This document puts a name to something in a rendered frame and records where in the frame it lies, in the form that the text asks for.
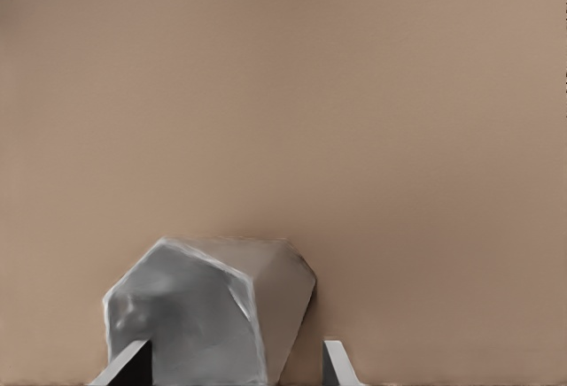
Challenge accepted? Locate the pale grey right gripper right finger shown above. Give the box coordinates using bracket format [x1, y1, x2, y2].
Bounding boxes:
[322, 338, 364, 386]

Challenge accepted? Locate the grey faceted cup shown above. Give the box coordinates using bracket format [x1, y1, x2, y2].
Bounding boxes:
[102, 235, 318, 385]

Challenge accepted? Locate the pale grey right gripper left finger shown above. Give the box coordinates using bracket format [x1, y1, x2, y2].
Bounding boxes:
[88, 338, 155, 386]

